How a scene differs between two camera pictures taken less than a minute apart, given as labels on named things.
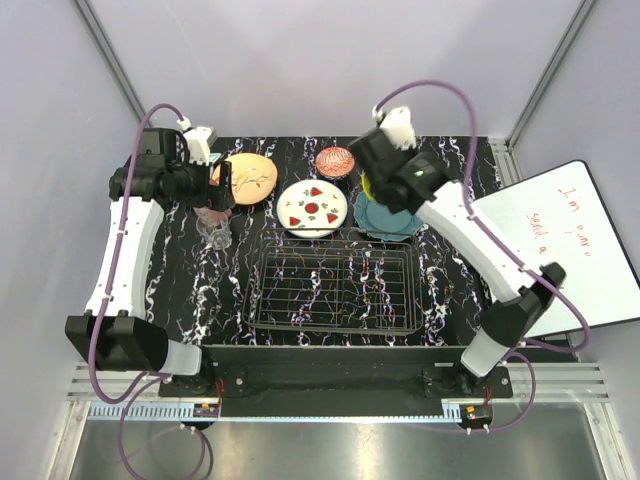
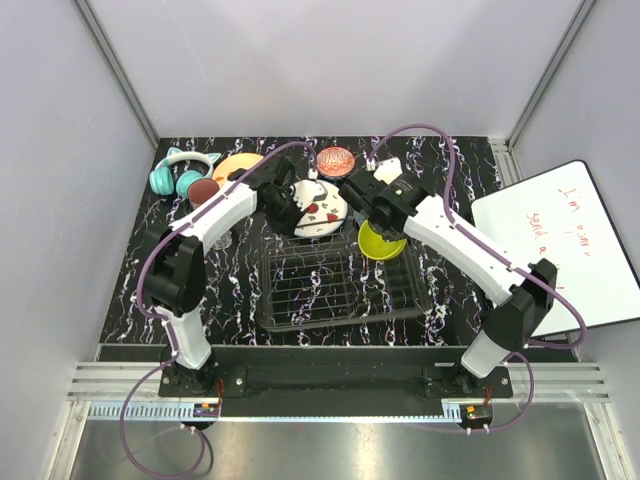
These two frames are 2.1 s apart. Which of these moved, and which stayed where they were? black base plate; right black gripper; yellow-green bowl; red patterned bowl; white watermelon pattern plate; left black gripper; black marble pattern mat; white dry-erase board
Moved: yellow-green bowl; right black gripper; left black gripper
Stayed: white dry-erase board; black base plate; white watermelon pattern plate; red patterned bowl; black marble pattern mat
